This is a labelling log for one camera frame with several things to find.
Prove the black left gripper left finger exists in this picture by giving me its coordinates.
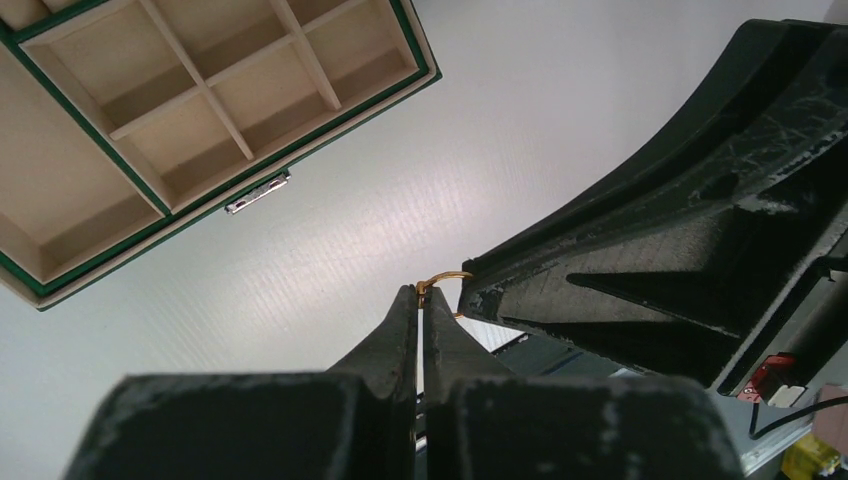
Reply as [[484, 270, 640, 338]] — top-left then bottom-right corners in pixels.
[[65, 286, 418, 479]]

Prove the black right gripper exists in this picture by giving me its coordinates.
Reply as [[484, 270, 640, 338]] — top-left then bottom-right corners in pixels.
[[457, 18, 848, 409]]

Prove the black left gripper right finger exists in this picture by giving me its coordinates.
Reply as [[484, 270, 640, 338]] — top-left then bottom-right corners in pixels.
[[422, 287, 743, 479]]

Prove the gold ring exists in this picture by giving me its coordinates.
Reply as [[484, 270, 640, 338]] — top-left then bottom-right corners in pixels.
[[415, 270, 476, 321]]

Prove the green jewelry box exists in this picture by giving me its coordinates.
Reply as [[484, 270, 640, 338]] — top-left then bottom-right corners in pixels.
[[1, 0, 441, 311]]

